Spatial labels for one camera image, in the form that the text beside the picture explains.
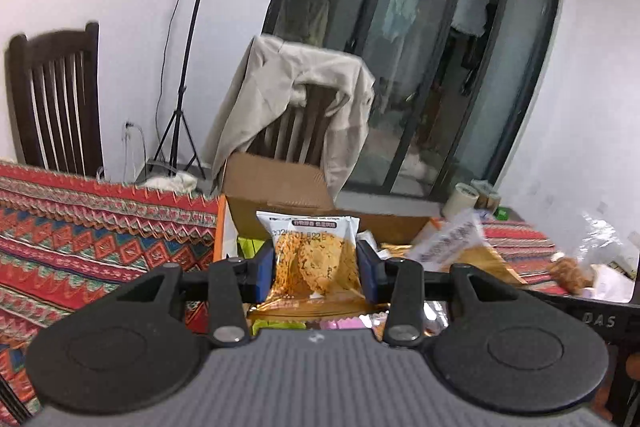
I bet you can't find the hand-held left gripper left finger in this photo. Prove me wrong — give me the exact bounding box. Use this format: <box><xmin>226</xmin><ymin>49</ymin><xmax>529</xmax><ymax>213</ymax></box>
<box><xmin>116</xmin><ymin>246</ymin><xmax>276</xmax><ymax>350</ymax></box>

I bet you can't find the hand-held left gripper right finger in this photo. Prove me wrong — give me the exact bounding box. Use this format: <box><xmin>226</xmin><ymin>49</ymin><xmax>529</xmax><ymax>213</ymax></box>
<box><xmin>355</xmin><ymin>240</ymin><xmax>524</xmax><ymax>350</ymax></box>

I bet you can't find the white gold cookie snack packet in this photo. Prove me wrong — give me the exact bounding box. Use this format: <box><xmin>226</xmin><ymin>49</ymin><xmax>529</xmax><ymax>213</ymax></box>
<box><xmin>248</xmin><ymin>209</ymin><xmax>389</xmax><ymax>321</ymax></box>
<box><xmin>407</xmin><ymin>208</ymin><xmax>529</xmax><ymax>289</ymax></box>

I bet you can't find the cardboard box with orange edges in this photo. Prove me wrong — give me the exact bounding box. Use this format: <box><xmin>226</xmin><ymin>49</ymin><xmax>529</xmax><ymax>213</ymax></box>
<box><xmin>214</xmin><ymin>151</ymin><xmax>529</xmax><ymax>339</ymax></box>

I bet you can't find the green snack packet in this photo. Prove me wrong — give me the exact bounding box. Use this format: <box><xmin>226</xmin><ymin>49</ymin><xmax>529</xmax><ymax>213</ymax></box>
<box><xmin>237</xmin><ymin>236</ymin><xmax>267</xmax><ymax>337</ymax></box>

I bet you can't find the brown bread in clear bag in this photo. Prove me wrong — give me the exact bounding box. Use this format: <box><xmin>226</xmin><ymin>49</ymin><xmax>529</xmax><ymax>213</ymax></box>
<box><xmin>547</xmin><ymin>255</ymin><xmax>599</xmax><ymax>296</ymax></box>

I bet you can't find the pink snack packet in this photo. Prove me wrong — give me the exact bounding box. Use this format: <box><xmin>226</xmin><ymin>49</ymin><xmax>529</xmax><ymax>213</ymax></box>
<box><xmin>317</xmin><ymin>313</ymin><xmax>376</xmax><ymax>332</ymax></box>

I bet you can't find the clear plastic bag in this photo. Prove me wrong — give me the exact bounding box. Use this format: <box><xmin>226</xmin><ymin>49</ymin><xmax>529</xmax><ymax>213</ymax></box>
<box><xmin>574</xmin><ymin>206</ymin><xmax>640</xmax><ymax>282</ymax></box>

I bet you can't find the white crumpled towel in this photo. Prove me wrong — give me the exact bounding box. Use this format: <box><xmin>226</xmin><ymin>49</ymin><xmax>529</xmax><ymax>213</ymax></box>
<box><xmin>142</xmin><ymin>171</ymin><xmax>199</xmax><ymax>193</ymax></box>

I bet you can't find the beige carton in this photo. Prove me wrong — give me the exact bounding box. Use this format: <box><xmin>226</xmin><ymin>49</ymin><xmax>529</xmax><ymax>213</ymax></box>
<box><xmin>472</xmin><ymin>179</ymin><xmax>501</xmax><ymax>210</ymax></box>

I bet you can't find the wooden chair with brown seat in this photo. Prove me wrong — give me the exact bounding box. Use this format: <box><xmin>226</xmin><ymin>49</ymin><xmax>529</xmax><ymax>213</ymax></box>
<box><xmin>246</xmin><ymin>82</ymin><xmax>342</xmax><ymax>168</ymax></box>

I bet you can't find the beige jacket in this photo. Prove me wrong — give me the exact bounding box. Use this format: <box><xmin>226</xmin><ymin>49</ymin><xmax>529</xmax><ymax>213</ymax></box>
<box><xmin>202</xmin><ymin>34</ymin><xmax>376</xmax><ymax>204</ymax></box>

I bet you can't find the black tripod light stand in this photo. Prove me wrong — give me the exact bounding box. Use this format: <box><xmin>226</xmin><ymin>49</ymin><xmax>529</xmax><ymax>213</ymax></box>
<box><xmin>149</xmin><ymin>0</ymin><xmax>231</xmax><ymax>180</ymax></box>

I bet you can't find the glass sliding door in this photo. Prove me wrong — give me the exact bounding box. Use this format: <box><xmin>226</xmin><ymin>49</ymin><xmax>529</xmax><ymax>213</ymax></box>
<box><xmin>262</xmin><ymin>0</ymin><xmax>561</xmax><ymax>204</ymax></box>

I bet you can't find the patterned red tablecloth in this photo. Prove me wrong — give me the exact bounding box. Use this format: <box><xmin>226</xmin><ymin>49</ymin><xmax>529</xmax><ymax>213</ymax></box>
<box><xmin>0</xmin><ymin>159</ymin><xmax>640</xmax><ymax>425</ymax></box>

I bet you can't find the dark wooden slatted chair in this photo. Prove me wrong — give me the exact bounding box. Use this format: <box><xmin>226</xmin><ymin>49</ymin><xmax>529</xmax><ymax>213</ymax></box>
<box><xmin>5</xmin><ymin>21</ymin><xmax>106</xmax><ymax>180</ymax></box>

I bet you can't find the white hanging shirt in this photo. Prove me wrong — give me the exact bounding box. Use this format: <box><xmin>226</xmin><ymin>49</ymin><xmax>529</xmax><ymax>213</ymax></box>
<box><xmin>452</xmin><ymin>0</ymin><xmax>494</xmax><ymax>38</ymax></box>

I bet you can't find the thin grey wall cable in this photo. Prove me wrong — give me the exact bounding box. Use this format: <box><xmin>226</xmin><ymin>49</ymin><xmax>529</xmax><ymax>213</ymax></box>
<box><xmin>154</xmin><ymin>0</ymin><xmax>209</xmax><ymax>128</ymax></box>

